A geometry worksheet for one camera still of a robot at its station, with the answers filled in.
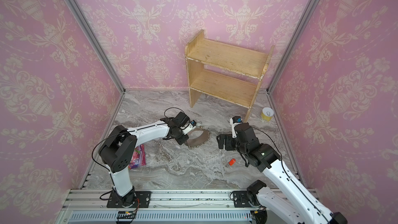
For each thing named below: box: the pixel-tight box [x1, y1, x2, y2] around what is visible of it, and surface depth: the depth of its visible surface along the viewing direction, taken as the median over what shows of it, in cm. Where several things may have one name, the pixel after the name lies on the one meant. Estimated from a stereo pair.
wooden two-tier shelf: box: [184, 29, 275, 123], surface depth 84 cm
